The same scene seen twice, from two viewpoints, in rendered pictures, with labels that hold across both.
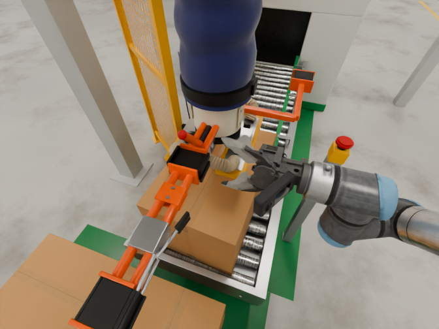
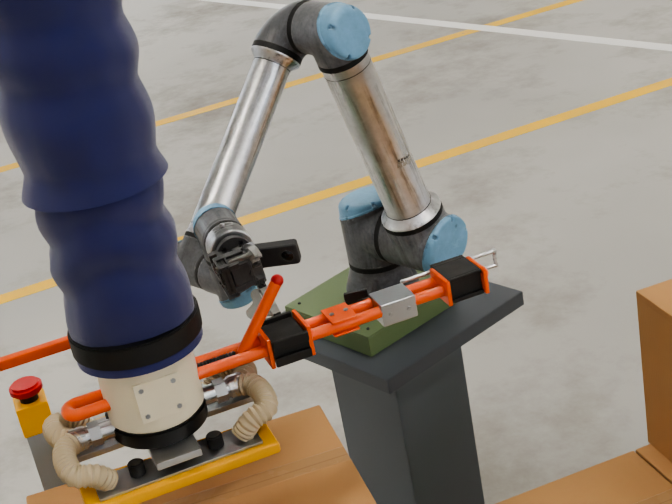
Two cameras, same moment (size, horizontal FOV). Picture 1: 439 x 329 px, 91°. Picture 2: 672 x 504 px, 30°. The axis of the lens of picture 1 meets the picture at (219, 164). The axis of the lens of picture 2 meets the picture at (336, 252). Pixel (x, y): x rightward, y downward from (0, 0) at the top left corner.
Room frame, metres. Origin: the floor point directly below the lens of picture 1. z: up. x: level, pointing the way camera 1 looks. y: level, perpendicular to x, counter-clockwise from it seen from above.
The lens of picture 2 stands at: (1.43, 1.78, 2.28)
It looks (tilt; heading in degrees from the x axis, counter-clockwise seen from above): 25 degrees down; 235
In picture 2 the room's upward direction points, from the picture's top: 11 degrees counter-clockwise
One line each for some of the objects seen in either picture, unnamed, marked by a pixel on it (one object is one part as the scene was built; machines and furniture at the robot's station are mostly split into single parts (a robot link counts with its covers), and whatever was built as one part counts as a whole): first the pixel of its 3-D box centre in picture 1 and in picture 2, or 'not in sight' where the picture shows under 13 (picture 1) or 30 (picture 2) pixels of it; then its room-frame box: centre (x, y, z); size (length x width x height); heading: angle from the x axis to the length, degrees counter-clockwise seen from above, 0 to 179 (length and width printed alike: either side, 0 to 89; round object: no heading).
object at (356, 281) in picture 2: not in sight; (380, 271); (-0.31, -0.53, 0.86); 0.19 x 0.19 x 0.10
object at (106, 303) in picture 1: (108, 305); (459, 280); (0.06, 0.20, 1.21); 0.08 x 0.07 x 0.05; 162
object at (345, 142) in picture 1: (343, 143); (26, 391); (0.66, -0.53, 1.02); 0.07 x 0.07 x 0.04
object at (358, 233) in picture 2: not in sight; (373, 225); (-0.31, -0.52, 1.00); 0.17 x 0.15 x 0.18; 96
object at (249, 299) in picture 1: (193, 275); not in sight; (0.28, 0.13, 0.48); 0.70 x 0.03 x 0.15; 71
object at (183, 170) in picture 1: (189, 163); (284, 338); (0.39, 0.08, 1.21); 0.10 x 0.08 x 0.06; 72
